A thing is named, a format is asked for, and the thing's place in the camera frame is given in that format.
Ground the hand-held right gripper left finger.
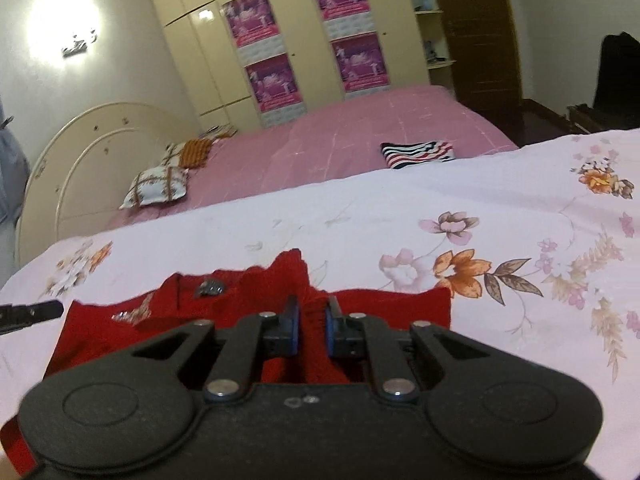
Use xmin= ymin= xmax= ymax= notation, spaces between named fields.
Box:
xmin=131 ymin=295 xmax=302 ymax=405

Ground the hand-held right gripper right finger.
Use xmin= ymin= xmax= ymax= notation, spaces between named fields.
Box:
xmin=324 ymin=295 xmax=482 ymax=405

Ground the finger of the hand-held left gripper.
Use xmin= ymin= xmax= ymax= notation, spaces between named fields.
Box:
xmin=0 ymin=299 xmax=65 ymax=337

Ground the red sequined sweater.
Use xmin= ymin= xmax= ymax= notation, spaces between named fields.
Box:
xmin=0 ymin=248 xmax=454 ymax=477

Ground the white floral bed sheet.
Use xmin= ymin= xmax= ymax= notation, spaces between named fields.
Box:
xmin=0 ymin=127 xmax=640 ymax=480

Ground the grey-blue curtain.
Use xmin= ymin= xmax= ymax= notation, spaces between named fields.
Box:
xmin=0 ymin=95 xmax=32 ymax=227

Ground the cream arched headboard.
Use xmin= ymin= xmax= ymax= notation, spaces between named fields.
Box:
xmin=15 ymin=102 xmax=202 ymax=267

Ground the white checked pillow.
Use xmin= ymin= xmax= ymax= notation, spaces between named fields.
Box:
xmin=162 ymin=142 xmax=189 ymax=169
xmin=119 ymin=166 xmax=190 ymax=210

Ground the striped folded cloth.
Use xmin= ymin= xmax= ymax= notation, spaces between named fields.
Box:
xmin=380 ymin=140 xmax=457 ymax=170

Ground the pink bed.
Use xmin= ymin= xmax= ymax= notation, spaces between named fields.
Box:
xmin=107 ymin=85 xmax=519 ymax=227

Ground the orange patterned pillow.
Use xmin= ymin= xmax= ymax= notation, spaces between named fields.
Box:
xmin=179 ymin=138 xmax=221 ymax=169

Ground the cream wardrobe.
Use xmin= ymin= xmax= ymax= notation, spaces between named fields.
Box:
xmin=139 ymin=0 xmax=432 ymax=131

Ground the cream corner shelf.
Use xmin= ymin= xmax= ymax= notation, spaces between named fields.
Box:
xmin=399 ymin=0 xmax=457 ymax=97

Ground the brown wooden door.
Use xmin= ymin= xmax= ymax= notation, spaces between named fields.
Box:
xmin=429 ymin=0 xmax=524 ymax=134

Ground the black hanging garment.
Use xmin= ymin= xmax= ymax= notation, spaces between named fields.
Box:
xmin=592 ymin=32 xmax=640 ymax=119

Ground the wall lamp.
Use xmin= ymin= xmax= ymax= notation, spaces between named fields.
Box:
xmin=62 ymin=29 xmax=99 ymax=59

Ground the wooden bed frame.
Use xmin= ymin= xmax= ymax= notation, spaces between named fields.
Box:
xmin=567 ymin=104 xmax=640 ymax=135

